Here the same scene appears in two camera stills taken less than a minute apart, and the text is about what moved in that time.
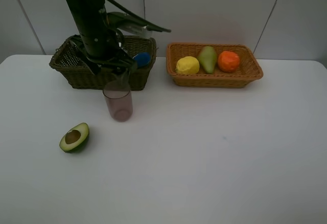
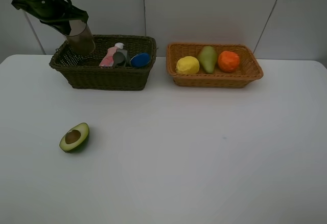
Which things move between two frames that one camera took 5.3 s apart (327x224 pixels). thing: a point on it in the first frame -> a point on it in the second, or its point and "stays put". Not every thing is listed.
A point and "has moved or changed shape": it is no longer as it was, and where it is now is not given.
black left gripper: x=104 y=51 -> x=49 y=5
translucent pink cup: x=118 y=95 has moved or changed shape
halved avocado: x=75 y=138 stays put
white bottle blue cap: x=143 y=59 stays put
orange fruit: x=228 y=61 stays put
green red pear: x=207 y=58 stays put
